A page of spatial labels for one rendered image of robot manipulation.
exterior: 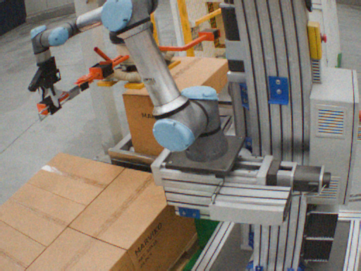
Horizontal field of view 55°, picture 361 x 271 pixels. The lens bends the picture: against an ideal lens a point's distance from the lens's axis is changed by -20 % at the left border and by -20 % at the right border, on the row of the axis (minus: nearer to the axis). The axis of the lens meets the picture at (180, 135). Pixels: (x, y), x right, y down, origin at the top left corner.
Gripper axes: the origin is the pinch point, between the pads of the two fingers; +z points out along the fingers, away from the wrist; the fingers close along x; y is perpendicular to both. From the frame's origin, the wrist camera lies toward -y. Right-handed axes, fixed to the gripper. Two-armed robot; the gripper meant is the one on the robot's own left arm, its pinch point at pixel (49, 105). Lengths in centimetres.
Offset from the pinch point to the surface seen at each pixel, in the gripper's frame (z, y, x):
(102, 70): -1.6, 31.9, -3.8
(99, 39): 18, 131, 100
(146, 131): 51, 67, 9
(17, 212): 69, -17, 54
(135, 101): 33, 67, 12
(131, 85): 11.2, 43.8, -8.5
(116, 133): 103, 129, 99
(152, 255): 88, 13, -24
